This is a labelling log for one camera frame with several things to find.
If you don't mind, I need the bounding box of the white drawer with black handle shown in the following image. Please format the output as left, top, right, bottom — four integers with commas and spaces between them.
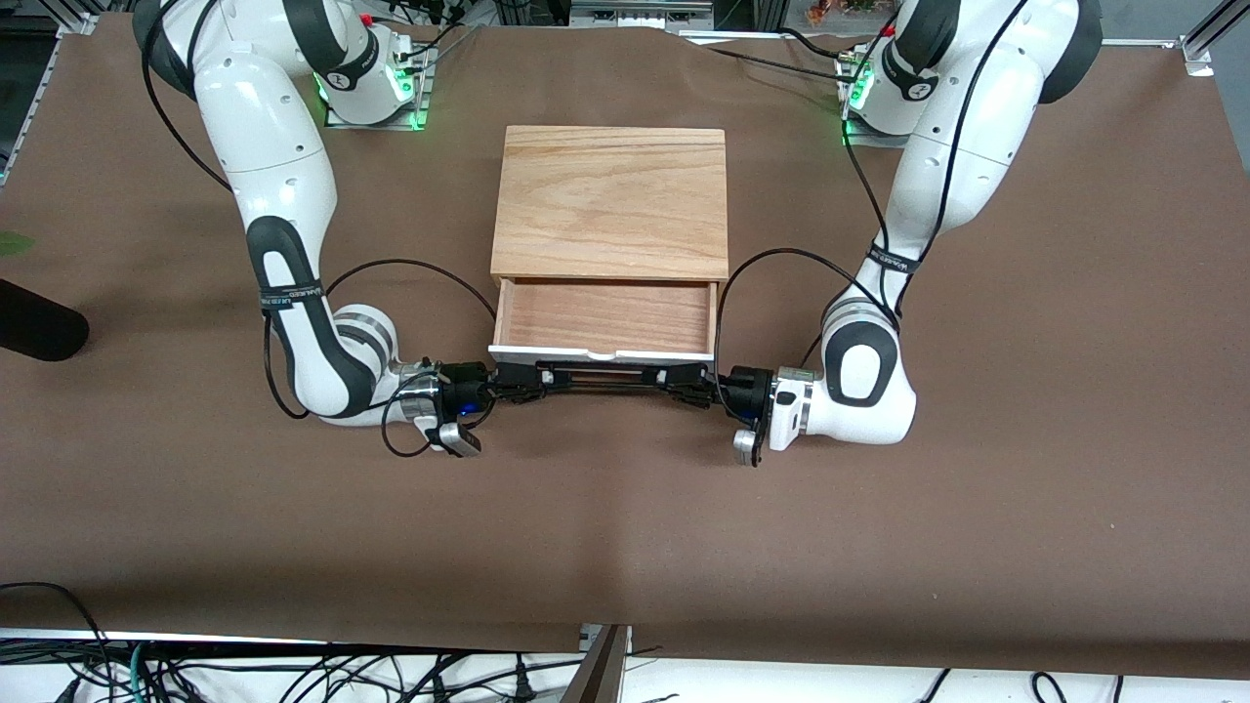
488, 278, 722, 396

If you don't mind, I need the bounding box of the light wooden drawer cabinet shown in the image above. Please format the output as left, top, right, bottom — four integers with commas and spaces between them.
489, 125, 731, 323

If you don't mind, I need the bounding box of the brown table cloth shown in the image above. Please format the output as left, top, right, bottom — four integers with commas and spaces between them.
0, 12, 1250, 681

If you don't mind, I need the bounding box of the grey background device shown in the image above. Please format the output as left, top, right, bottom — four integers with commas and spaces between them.
569, 0, 715, 31

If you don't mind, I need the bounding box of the black cylinder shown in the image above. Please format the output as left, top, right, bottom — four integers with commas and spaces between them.
0, 278, 90, 363

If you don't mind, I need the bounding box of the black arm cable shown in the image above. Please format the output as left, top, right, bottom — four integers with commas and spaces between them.
142, 0, 500, 459
712, 0, 1032, 384

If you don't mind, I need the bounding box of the black velcro strap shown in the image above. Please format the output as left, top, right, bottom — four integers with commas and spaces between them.
858, 248, 925, 278
258, 282, 324, 313

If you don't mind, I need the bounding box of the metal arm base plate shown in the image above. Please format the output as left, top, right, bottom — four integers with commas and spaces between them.
842, 57, 915, 147
325, 44, 432, 131

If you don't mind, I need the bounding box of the aluminium profile bracket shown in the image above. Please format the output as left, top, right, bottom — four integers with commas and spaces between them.
560, 622, 634, 703

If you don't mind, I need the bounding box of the black base power cable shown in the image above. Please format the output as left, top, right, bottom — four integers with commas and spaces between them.
684, 27, 866, 83
408, 20, 485, 67

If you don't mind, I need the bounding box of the black looped floor cable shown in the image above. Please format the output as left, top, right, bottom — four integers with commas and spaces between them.
0, 582, 114, 677

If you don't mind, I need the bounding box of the aluminium frame rail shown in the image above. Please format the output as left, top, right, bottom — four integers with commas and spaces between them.
0, 10, 101, 186

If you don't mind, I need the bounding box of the aluminium corner bracket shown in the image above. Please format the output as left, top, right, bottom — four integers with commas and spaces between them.
1180, 0, 1250, 78

